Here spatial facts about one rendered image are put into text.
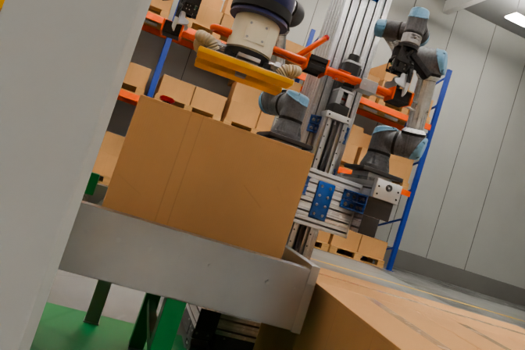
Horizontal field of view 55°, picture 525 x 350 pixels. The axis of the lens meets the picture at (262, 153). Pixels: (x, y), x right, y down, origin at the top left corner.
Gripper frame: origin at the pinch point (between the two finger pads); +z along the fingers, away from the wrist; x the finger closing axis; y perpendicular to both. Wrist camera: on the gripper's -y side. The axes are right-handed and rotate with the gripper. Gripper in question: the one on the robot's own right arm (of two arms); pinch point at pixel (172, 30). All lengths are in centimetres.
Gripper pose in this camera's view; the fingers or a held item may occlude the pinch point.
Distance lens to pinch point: 213.0
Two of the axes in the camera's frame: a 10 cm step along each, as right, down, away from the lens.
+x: -1.8, 0.1, 9.8
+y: 9.3, 3.2, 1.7
